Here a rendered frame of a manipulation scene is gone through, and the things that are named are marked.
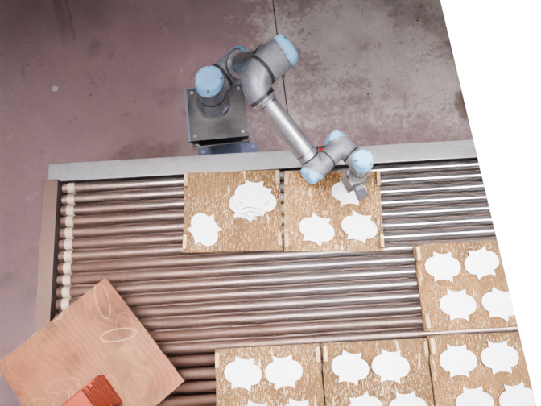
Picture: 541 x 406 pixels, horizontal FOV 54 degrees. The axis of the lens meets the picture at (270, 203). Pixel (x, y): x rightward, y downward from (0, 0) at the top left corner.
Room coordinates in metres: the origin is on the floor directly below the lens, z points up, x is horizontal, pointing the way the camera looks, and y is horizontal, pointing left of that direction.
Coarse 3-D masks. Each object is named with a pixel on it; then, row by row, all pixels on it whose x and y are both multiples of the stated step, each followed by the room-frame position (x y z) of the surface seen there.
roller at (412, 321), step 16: (352, 320) 0.12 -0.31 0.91; (368, 320) 0.12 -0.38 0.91; (384, 320) 0.11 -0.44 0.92; (400, 320) 0.11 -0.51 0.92; (416, 320) 0.11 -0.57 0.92; (160, 336) 0.08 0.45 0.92; (176, 336) 0.08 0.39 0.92; (192, 336) 0.07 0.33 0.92; (208, 336) 0.07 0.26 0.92; (224, 336) 0.07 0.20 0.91; (240, 336) 0.07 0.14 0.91
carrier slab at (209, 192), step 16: (192, 176) 0.74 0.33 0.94; (208, 176) 0.74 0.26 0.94; (224, 176) 0.73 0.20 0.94; (240, 176) 0.73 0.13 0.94; (256, 176) 0.73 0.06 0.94; (272, 176) 0.73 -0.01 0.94; (192, 192) 0.67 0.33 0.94; (208, 192) 0.67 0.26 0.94; (224, 192) 0.67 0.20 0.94; (272, 192) 0.66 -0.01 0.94; (192, 208) 0.60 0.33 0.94; (208, 208) 0.60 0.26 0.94; (224, 208) 0.59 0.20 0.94; (224, 224) 0.52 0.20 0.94; (240, 224) 0.52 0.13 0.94; (256, 224) 0.52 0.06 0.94; (272, 224) 0.52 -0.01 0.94; (192, 240) 0.46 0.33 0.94; (224, 240) 0.46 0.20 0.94; (240, 240) 0.45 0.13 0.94; (256, 240) 0.45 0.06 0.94; (272, 240) 0.45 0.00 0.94
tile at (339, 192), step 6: (336, 186) 0.67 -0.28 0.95; (342, 186) 0.67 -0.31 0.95; (336, 192) 0.65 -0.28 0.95; (342, 192) 0.65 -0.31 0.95; (336, 198) 0.62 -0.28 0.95; (342, 198) 0.62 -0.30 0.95; (348, 198) 0.62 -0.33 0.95; (354, 198) 0.62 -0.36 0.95; (342, 204) 0.59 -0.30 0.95; (354, 204) 0.59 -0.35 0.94
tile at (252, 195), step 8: (248, 184) 0.68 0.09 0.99; (256, 184) 0.68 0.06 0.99; (240, 192) 0.65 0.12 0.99; (248, 192) 0.65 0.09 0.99; (256, 192) 0.65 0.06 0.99; (264, 192) 0.64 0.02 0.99; (240, 200) 0.61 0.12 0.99; (248, 200) 0.61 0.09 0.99; (256, 200) 0.61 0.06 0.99; (264, 200) 0.61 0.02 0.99; (256, 208) 0.58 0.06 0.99
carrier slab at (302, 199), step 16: (288, 176) 0.73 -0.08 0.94; (336, 176) 0.72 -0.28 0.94; (288, 192) 0.66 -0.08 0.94; (304, 192) 0.66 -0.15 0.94; (320, 192) 0.65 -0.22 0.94; (368, 192) 0.65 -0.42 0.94; (288, 208) 0.59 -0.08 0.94; (304, 208) 0.58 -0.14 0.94; (320, 208) 0.58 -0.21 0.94; (336, 208) 0.58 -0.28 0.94; (352, 208) 0.58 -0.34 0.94; (368, 208) 0.58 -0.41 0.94; (288, 224) 0.52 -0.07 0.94; (336, 224) 0.51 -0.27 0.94; (336, 240) 0.44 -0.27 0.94; (352, 240) 0.44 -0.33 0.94; (368, 240) 0.44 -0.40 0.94
